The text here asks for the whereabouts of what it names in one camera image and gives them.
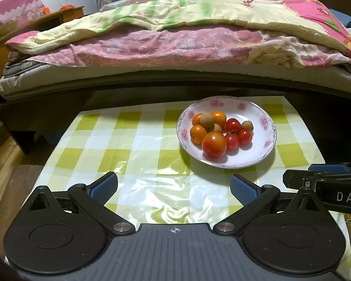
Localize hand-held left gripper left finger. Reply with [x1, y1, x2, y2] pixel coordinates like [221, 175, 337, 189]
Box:
[23, 171, 136, 236]

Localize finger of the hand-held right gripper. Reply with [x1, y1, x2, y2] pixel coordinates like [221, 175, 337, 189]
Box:
[308, 160, 351, 174]
[283, 168, 321, 190]

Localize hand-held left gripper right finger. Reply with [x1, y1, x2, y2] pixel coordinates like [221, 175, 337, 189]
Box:
[213, 173, 326, 236]

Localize white floral plate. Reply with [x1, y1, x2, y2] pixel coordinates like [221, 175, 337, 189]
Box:
[177, 96, 277, 169]

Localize red cherry tomato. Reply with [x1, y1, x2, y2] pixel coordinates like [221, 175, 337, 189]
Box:
[225, 118, 242, 133]
[238, 129, 253, 145]
[225, 134, 239, 150]

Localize large red tomato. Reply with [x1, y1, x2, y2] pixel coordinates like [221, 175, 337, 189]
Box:
[201, 132, 227, 159]

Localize green checkered tablecloth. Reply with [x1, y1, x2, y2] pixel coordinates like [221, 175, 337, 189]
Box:
[6, 95, 351, 281]

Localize blue clothes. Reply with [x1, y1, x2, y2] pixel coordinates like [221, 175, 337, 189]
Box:
[329, 8, 351, 31]

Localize pink floral blanket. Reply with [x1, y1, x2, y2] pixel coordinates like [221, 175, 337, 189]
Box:
[6, 26, 351, 71]

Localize wooden cabinet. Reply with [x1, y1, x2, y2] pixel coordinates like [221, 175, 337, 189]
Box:
[0, 5, 85, 94]

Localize pink patterned cloth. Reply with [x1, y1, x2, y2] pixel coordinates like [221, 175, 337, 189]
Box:
[0, 0, 45, 37]

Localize dark bed frame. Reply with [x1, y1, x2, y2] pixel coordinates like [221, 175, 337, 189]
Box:
[0, 76, 351, 153]

